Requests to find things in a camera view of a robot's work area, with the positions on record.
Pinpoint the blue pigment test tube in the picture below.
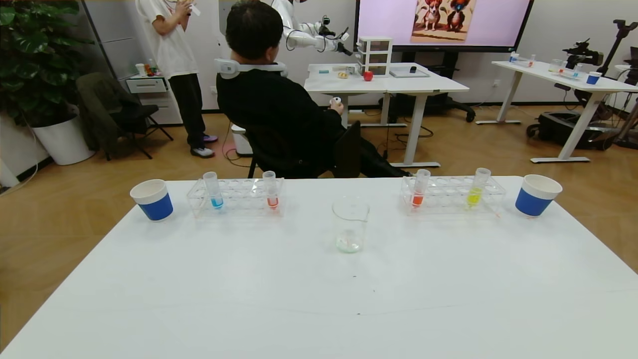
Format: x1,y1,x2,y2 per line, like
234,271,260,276
203,171,224,209

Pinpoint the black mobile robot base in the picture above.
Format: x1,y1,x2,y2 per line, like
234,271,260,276
526,111,619,150

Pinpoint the red pigment test tube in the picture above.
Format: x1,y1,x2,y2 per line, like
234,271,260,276
262,171,280,209
411,169,431,208

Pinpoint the clear glass beaker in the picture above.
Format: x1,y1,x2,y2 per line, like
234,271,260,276
332,196,370,254

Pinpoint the clear acrylic test tube rack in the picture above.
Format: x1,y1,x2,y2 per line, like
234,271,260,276
400,175,506,216
186,177,286,219

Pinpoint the black office chair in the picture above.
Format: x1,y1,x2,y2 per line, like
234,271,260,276
247,121,362,179

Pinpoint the person in black clothes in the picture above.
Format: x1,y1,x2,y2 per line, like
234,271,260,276
216,0,414,179

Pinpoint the white box on floor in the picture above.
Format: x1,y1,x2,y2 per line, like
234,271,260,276
231,125,254,156

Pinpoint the white desk with apple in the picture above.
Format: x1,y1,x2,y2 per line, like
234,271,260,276
304,62,470,168

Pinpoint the small white drawer organizer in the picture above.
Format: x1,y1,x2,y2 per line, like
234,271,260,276
356,36,393,78

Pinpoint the white humanoid robot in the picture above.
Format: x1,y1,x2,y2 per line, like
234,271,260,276
272,0,353,56

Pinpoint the white neck band device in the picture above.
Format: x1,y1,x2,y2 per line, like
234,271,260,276
214,58,288,80

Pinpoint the black screen stand base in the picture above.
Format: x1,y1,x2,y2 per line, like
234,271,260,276
379,50,477,123

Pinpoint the blue white paper cup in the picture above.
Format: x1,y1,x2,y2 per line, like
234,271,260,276
515,174,563,218
130,179,174,222

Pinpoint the white drawer cabinet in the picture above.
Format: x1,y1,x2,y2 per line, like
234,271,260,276
125,75,184,125

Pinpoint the person in white t-shirt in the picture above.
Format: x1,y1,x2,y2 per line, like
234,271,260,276
136,0,219,159

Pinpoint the black folding chair with jacket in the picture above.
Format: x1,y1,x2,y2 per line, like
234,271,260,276
76,72,174,161

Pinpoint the white desk with lab items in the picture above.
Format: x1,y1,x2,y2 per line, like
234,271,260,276
476,60,638,164

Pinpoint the white plant pot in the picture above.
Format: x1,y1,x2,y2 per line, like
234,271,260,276
31,114,96,166

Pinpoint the green leafy plant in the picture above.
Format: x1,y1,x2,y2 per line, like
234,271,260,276
0,0,95,128

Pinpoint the black tripod stand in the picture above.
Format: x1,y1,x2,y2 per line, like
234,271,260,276
598,19,638,75

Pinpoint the large wall display screen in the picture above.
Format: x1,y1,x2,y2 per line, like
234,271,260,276
354,0,535,53

